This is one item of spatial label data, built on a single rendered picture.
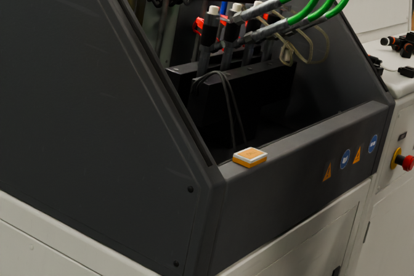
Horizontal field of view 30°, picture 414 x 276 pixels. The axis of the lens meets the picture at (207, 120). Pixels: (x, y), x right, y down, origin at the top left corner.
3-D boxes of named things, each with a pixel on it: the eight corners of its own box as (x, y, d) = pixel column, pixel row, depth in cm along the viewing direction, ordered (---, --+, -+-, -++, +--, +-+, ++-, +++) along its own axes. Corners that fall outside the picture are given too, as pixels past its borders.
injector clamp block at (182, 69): (194, 163, 139) (209, 83, 134) (150, 144, 144) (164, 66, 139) (282, 127, 167) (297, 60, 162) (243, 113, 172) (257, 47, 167)
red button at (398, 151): (405, 178, 168) (411, 156, 166) (388, 171, 170) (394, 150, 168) (413, 172, 172) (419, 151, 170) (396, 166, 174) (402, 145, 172)
